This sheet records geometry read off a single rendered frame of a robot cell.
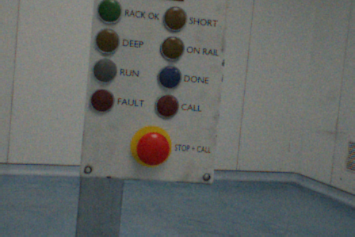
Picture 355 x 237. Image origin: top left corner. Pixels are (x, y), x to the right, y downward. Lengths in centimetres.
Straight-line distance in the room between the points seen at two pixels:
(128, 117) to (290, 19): 466
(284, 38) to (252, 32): 39
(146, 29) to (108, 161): 17
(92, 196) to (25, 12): 381
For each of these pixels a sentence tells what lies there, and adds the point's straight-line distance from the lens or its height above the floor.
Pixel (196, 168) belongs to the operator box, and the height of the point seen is 86.
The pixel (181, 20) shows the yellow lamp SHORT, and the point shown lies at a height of 104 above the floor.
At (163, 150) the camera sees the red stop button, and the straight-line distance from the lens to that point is 53.
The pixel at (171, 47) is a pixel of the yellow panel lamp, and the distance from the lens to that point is 54.
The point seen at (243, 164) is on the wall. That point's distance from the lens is 496.
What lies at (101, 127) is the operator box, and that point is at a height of 90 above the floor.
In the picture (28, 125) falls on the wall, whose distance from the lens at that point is 437.
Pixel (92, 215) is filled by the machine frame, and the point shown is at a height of 77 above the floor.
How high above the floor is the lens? 96
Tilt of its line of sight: 3 degrees down
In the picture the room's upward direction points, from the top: 5 degrees clockwise
